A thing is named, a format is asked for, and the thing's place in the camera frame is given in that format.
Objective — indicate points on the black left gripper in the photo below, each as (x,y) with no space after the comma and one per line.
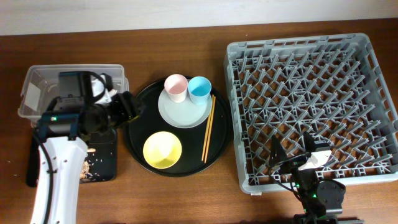
(129,107)

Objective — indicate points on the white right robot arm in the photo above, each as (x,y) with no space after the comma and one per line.
(321,199)

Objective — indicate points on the blue plastic cup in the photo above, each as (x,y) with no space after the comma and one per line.
(199,89)

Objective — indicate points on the pink plastic cup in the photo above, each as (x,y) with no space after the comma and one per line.
(176,87)

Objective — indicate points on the clear plastic bin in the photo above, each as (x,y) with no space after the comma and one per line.
(41,85)

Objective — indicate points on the yellow bowl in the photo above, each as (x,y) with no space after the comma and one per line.
(162,150)

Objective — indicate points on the black rectangular waste tray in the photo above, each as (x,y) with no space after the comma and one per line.
(105,167)

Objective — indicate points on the wooden chopstick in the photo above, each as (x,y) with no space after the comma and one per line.
(207,131)
(209,136)

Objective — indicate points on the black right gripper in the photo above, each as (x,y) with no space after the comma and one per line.
(294,164)

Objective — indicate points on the round black tray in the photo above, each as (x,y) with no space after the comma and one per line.
(192,139)

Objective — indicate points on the grey plastic dishwasher rack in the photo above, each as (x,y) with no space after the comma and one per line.
(329,86)

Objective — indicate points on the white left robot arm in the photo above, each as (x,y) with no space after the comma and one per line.
(61,162)

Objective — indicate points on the light grey plate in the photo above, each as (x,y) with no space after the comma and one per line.
(185,114)

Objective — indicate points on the food scraps pile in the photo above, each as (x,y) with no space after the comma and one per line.
(86,174)

